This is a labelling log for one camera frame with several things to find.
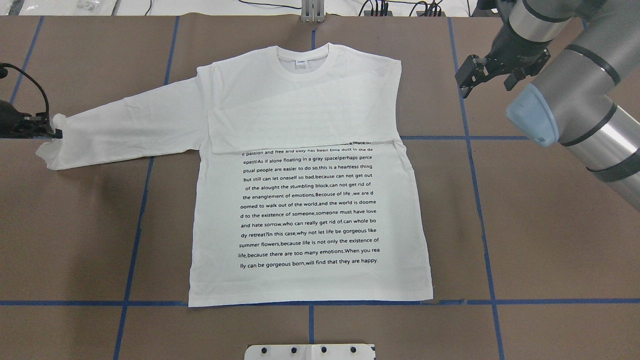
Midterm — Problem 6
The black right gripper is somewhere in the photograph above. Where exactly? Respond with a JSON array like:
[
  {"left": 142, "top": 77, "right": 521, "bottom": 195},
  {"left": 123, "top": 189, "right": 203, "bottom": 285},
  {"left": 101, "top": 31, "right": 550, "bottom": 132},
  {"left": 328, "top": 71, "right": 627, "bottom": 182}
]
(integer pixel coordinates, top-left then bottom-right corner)
[{"left": 455, "top": 22, "right": 551, "bottom": 100}]

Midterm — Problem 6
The white camera stand base plate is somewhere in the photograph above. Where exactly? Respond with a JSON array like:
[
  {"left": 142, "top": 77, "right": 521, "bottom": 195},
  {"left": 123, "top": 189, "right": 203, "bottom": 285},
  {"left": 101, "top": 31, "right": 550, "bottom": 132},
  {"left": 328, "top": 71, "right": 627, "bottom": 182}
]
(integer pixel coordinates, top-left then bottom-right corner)
[{"left": 244, "top": 343, "right": 377, "bottom": 360}]

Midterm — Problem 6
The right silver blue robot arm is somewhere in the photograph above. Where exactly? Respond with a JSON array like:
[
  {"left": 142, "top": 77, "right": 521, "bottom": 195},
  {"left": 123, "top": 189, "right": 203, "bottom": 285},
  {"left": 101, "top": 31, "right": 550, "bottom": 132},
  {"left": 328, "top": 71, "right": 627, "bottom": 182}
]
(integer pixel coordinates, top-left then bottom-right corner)
[{"left": 455, "top": 0, "right": 640, "bottom": 208}]

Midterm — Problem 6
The black braided left camera cable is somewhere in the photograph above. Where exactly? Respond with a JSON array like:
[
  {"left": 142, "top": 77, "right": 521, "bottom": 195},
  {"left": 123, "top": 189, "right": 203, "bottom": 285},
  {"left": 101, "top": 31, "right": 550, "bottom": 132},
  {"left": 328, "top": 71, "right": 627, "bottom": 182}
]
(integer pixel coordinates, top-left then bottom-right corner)
[{"left": 0, "top": 63, "right": 51, "bottom": 121}]

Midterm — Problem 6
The aluminium frame post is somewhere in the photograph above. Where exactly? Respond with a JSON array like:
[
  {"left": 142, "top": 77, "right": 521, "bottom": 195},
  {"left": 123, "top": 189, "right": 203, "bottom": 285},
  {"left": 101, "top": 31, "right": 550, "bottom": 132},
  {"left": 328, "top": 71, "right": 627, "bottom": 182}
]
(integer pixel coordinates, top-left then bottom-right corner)
[{"left": 301, "top": 0, "right": 326, "bottom": 23}]

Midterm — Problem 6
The white long-sleeve printed shirt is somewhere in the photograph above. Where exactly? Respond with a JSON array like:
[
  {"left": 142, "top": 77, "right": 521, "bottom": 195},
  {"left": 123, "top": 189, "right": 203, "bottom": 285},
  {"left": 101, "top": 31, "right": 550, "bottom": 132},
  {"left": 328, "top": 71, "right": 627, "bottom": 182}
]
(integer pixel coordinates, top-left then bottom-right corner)
[{"left": 36, "top": 43, "right": 434, "bottom": 308}]

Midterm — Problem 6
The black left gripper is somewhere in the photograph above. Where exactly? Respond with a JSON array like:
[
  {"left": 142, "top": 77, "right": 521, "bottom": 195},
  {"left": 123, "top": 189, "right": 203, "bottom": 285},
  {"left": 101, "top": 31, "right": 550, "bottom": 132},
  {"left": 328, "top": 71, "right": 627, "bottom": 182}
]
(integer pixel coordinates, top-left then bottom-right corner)
[{"left": 0, "top": 100, "right": 63, "bottom": 139}]

